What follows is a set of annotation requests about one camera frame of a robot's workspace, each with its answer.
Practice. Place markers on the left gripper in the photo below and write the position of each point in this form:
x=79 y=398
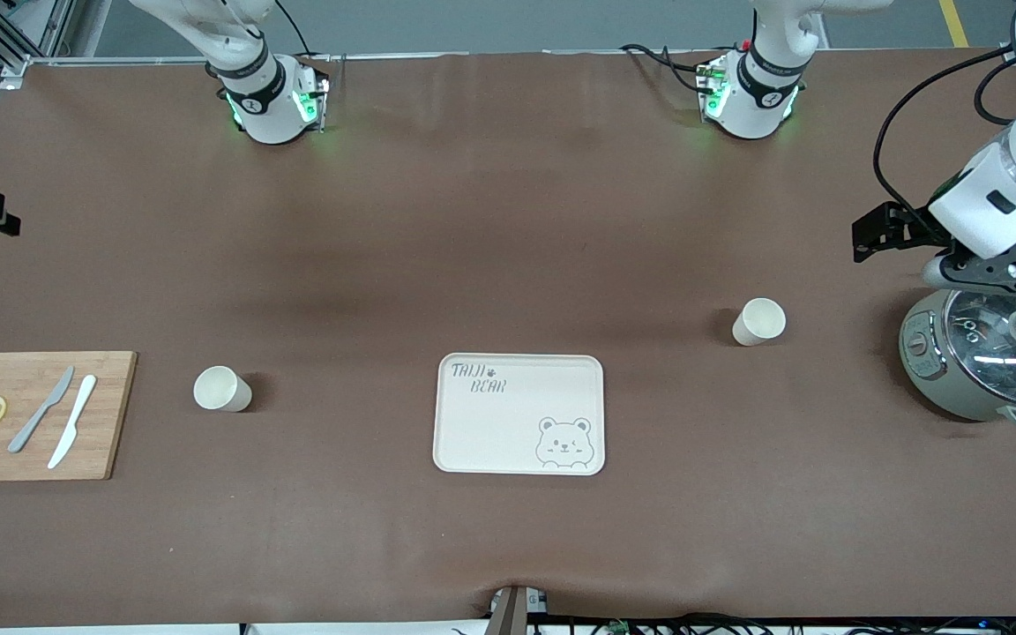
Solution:
x=916 y=231

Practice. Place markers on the white IKEA cup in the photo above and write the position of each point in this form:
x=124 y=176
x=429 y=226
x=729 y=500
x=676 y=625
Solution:
x=219 y=390
x=757 y=322

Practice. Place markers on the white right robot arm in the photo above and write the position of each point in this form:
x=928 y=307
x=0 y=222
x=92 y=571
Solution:
x=265 y=110

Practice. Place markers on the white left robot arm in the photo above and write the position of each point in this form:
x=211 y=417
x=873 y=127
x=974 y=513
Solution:
x=764 y=106

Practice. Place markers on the grey-green electric cooking pot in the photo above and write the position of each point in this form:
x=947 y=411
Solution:
x=931 y=370

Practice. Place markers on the glass pot lid with knob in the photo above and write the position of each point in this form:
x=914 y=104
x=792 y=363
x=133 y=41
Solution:
x=1002 y=344

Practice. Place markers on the grey plastic knife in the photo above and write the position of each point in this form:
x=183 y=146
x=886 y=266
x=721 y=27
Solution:
x=36 y=414

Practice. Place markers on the white plastic knife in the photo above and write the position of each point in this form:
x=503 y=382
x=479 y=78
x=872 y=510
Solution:
x=71 y=423

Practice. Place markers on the wooden cutting board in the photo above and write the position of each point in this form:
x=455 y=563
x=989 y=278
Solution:
x=27 y=441

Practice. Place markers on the brown table mat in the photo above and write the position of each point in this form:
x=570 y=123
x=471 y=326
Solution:
x=508 y=220

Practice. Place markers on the cream tray with bear print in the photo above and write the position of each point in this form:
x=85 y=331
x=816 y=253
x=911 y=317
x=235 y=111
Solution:
x=519 y=414

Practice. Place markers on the grey clamp with brown post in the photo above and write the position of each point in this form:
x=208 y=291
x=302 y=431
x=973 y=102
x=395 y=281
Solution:
x=515 y=608

